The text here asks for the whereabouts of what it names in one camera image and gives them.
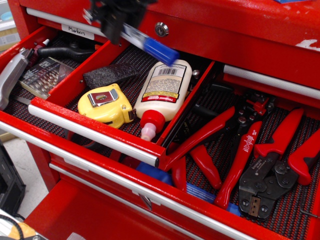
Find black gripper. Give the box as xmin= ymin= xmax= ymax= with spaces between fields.
xmin=83 ymin=0 xmax=157 ymax=45

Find blue white marker pen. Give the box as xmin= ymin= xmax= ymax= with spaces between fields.
xmin=120 ymin=23 xmax=180 ymax=67

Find red small upper drawer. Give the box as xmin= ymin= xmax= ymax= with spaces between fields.
xmin=28 ymin=44 xmax=214 ymax=170

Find red wide lower drawer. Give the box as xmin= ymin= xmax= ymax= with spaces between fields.
xmin=0 ymin=25 xmax=320 ymax=240

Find white markers label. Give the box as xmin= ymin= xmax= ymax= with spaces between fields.
xmin=61 ymin=24 xmax=95 ymax=40

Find black sanding block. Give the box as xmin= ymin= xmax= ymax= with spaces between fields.
xmin=83 ymin=63 xmax=139 ymax=89

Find silver round key lock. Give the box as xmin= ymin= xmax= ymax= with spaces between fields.
xmin=154 ymin=22 xmax=169 ymax=38

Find yellow tape measure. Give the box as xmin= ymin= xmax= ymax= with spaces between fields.
xmin=77 ymin=83 xmax=136 ymax=129

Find white glue bottle red cap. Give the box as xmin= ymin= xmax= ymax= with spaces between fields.
xmin=134 ymin=59 xmax=192 ymax=142

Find red capped small marker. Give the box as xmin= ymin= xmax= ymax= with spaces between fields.
xmin=29 ymin=38 xmax=50 ymax=66

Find drill bit set case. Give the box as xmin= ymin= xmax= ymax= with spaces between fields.
xmin=19 ymin=57 xmax=74 ymax=99

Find grey silver tool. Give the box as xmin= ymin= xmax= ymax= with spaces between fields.
xmin=0 ymin=48 xmax=34 ymax=111

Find red tool chest cabinet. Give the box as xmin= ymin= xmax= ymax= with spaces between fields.
xmin=8 ymin=0 xmax=320 ymax=240

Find black plastic crate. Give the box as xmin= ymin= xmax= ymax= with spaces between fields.
xmin=0 ymin=142 xmax=26 ymax=216

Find blue paper package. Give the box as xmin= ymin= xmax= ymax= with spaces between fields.
xmin=136 ymin=161 xmax=242 ymax=217

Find black handled tool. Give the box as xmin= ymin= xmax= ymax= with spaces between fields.
xmin=38 ymin=40 xmax=102 ymax=63

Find black red handled scissors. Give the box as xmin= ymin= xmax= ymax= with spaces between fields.
xmin=63 ymin=128 xmax=103 ymax=151

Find red handled pliers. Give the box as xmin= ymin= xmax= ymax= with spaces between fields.
xmin=171 ymin=145 xmax=222 ymax=192

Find red handled wire stripper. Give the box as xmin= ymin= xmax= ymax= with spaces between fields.
xmin=164 ymin=90 xmax=276 ymax=210

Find red handled crimping tool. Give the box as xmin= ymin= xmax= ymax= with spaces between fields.
xmin=238 ymin=108 xmax=320 ymax=221

